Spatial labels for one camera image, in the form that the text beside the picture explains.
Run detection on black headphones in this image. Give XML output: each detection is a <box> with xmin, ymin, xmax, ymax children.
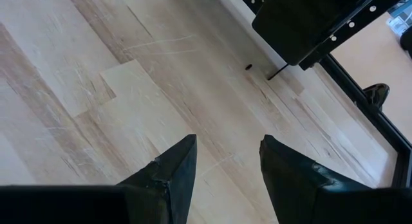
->
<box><xmin>400</xmin><ymin>26</ymin><xmax>412</xmax><ymax>59</ymax></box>

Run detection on black clamp knob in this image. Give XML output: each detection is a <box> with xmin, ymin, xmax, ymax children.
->
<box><xmin>362</xmin><ymin>83</ymin><xmax>391</xmax><ymax>109</ymax></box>

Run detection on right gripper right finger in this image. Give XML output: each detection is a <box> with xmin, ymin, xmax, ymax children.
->
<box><xmin>259</xmin><ymin>134</ymin><xmax>371</xmax><ymax>224</ymax></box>

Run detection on tan desk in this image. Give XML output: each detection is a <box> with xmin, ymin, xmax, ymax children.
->
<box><xmin>330</xmin><ymin>11</ymin><xmax>412</xmax><ymax>143</ymax></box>

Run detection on white card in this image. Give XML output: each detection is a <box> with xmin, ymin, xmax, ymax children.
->
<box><xmin>386</xmin><ymin>1</ymin><xmax>411</xmax><ymax>35</ymax></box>

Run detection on black perforated pegboard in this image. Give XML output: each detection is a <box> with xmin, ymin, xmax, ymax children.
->
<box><xmin>236</xmin><ymin>0</ymin><xmax>412</xmax><ymax>80</ymax></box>

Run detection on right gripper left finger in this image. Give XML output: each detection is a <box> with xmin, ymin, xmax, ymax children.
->
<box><xmin>117</xmin><ymin>133</ymin><xmax>198</xmax><ymax>224</ymax></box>

